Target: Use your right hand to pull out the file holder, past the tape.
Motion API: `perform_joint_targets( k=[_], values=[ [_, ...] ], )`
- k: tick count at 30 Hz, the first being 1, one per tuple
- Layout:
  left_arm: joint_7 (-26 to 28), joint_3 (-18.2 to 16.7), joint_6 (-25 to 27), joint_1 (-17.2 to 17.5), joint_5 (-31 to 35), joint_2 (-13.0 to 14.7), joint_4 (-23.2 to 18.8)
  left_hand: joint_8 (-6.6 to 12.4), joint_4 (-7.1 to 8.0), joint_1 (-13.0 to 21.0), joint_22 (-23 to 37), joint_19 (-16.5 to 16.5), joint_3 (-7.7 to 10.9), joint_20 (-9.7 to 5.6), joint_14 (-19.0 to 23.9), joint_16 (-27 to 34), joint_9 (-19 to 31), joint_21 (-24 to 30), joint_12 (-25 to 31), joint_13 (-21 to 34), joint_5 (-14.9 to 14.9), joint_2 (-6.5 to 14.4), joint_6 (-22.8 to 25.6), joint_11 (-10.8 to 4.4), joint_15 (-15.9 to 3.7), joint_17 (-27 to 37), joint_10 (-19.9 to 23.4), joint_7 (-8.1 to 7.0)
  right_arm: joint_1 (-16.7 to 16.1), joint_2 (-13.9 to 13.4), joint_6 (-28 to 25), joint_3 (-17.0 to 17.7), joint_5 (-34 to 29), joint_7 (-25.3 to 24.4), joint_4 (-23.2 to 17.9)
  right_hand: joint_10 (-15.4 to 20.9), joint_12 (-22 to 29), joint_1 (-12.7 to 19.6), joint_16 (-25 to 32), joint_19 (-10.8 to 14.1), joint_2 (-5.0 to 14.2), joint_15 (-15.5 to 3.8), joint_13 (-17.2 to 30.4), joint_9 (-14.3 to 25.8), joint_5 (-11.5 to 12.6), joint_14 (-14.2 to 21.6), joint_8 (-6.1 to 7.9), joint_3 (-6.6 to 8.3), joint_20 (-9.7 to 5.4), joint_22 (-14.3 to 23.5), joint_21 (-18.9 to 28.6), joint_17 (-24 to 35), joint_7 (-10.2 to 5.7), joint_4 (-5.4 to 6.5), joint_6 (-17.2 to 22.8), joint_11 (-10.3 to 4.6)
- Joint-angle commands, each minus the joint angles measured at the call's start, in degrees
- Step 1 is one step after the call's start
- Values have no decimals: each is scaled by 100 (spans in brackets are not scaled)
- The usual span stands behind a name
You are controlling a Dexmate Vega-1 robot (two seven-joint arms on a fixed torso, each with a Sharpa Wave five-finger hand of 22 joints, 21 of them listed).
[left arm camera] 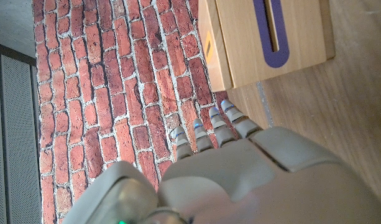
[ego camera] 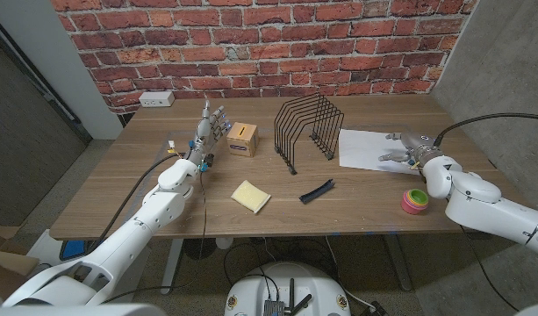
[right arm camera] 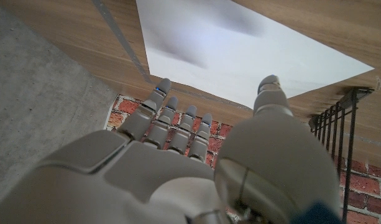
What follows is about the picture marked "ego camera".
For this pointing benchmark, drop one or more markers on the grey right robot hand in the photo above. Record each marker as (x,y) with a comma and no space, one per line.
(415,145)

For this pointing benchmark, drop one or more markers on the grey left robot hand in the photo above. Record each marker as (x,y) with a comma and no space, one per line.
(203,131)

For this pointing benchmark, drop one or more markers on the white paper file sheet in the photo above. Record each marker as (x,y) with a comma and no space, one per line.
(360,149)

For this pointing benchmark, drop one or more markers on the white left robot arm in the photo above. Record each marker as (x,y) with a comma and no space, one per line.
(132,237)

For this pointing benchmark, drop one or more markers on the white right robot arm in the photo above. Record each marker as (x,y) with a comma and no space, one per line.
(483,206)

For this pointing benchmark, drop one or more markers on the small wooden box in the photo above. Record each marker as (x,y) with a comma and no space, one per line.
(242,140)

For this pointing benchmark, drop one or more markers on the white power outlet strip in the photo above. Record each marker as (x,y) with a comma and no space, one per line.
(156,99)

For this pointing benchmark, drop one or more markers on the colourful stacking cups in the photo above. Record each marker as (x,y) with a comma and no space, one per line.
(414,202)

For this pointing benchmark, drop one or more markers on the yellow sponge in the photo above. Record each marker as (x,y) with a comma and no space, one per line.
(250,195)

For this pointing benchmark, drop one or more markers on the brick print backdrop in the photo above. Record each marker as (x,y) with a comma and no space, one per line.
(251,44)

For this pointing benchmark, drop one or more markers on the black plastic strip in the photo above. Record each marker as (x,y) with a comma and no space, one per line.
(316,192)

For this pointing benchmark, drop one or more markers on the black round floor object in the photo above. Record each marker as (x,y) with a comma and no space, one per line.
(193,249)

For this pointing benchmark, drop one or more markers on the metal table leg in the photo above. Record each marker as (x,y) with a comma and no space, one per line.
(172,263)
(398,263)

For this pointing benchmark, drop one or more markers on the black floor plug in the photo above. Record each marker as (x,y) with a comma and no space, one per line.
(378,308)

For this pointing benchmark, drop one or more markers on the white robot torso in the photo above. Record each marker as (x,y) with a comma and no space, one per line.
(251,294)

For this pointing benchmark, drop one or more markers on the white and blue floor device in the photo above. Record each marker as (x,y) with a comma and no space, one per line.
(73,249)

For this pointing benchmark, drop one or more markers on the grey module with antennas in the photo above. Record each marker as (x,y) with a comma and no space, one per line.
(273,307)

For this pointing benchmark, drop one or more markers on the brown cardboard box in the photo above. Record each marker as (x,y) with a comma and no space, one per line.
(5,263)

